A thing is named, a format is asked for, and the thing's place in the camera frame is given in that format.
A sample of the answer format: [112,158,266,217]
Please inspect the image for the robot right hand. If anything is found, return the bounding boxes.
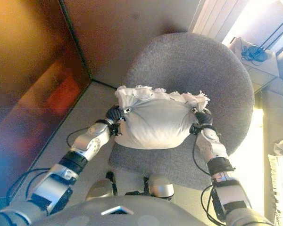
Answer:
[192,107,213,127]

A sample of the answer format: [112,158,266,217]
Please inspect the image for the brown wooden cabinet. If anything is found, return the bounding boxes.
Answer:
[0,0,92,205]

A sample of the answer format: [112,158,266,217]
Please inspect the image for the white slatted panel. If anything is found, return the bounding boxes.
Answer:
[188,0,240,43]

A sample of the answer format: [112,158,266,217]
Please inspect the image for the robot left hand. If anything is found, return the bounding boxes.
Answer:
[105,105,133,123]

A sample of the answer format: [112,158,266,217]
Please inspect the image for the thin black metal rods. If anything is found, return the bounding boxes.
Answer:
[259,13,283,54]

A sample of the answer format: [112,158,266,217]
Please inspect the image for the white frilled cushion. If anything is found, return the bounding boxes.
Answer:
[114,85,210,150]

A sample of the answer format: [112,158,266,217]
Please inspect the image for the grey robot torso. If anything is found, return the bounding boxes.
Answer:
[35,196,227,226]

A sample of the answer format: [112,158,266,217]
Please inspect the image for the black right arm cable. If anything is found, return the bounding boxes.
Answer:
[192,135,226,222]

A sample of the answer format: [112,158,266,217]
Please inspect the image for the grey fabric armchair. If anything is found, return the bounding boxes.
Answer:
[108,32,255,190]

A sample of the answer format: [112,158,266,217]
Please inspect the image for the silver robot right leg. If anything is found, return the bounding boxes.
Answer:
[141,174,175,201]

